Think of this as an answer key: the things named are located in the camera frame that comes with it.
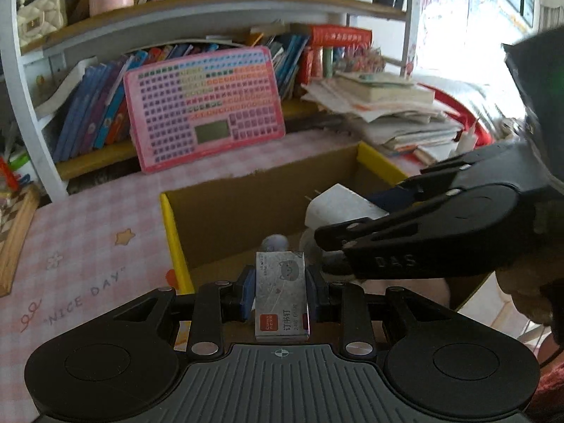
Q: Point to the grey staple box red label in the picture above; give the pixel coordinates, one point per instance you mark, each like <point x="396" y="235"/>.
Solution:
<point x="282" y="291"/>

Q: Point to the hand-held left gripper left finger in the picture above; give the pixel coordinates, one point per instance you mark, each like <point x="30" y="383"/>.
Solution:
<point x="246" y="295"/>

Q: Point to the pink wall poster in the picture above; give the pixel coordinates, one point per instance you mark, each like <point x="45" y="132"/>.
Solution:
<point x="449" y="4"/>

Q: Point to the white bookshelf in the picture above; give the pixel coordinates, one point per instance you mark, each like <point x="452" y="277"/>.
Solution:
<point x="26" y="105"/>

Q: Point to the yellow cardboard box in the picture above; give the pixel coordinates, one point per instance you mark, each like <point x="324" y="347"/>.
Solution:
<point x="229" y="216"/>

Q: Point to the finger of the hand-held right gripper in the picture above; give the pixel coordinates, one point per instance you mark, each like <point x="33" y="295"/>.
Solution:
<point x="396" y="198"/>
<point x="374" y="231"/>

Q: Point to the stack of papers and books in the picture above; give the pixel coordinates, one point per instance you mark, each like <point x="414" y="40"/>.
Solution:
<point x="387" y="110"/>

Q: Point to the wooden chessboard box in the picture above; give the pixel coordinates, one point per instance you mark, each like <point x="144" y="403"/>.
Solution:
<point x="15" y="238"/>

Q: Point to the red thick dictionary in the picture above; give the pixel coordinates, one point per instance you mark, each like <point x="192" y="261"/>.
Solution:
<point x="341" y="35"/>

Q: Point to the red cloth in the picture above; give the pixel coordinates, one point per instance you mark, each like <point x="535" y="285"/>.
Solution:
<point x="454" y="101"/>

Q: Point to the pink keyboard learning tablet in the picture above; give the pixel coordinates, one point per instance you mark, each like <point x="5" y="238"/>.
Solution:
<point x="202" y="105"/>

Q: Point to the white quilted pearl handbag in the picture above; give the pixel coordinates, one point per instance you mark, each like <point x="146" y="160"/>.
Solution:
<point x="39" y="17"/>

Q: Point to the white bottle purple label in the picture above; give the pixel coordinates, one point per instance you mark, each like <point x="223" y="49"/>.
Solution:
<point x="275" y="243"/>

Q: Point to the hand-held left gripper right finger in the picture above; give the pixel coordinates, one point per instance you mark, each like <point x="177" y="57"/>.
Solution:
<point x="313" y="295"/>

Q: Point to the small white box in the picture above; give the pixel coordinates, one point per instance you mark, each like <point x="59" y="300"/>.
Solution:
<point x="339" y="207"/>

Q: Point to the person's right forearm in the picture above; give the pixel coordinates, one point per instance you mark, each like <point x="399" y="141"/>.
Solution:
<point x="524" y="299"/>

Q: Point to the pink checked tablecloth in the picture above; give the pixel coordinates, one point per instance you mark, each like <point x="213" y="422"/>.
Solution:
<point x="88" y="238"/>

